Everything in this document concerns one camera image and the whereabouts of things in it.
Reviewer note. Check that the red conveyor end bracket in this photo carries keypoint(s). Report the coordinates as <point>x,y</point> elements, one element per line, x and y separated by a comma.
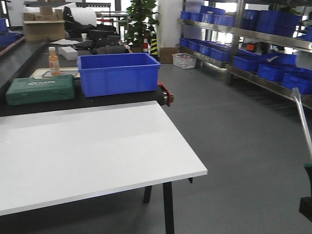
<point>168,96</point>

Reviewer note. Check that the red white traffic cone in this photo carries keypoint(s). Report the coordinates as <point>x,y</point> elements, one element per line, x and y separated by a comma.
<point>145,46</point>

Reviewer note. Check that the brown cardboard box on floor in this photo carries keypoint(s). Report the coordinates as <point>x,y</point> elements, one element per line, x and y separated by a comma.
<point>166,54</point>

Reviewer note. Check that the white table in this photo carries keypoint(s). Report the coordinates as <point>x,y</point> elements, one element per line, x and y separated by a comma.
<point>56,157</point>

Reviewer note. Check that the large cardboard box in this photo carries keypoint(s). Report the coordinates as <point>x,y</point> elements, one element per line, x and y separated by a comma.
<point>44,30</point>

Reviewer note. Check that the green potted plant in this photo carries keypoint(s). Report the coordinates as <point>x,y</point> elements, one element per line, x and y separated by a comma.
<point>142,24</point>

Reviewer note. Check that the black yellow traffic cone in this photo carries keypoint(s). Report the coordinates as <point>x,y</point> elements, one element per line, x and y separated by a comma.
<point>153,46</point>

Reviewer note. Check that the dark folded cloth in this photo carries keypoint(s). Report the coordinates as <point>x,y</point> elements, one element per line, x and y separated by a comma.
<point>110,49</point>

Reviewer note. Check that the orange juice bottle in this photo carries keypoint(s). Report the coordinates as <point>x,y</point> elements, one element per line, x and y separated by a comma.
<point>54,61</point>

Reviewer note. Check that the large blue plastic bin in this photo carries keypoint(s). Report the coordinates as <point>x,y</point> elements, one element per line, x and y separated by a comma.
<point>111,74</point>

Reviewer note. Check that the green SATA tool case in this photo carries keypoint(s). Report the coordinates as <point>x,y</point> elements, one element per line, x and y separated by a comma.
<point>31,90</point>

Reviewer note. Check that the beige plastic tray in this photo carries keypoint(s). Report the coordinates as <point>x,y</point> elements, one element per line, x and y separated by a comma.
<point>46,73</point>

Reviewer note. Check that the white foam block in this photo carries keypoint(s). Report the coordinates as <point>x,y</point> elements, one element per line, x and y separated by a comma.
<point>68,52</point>

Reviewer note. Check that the white paper cup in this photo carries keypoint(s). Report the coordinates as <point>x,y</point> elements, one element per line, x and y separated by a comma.
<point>84,36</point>

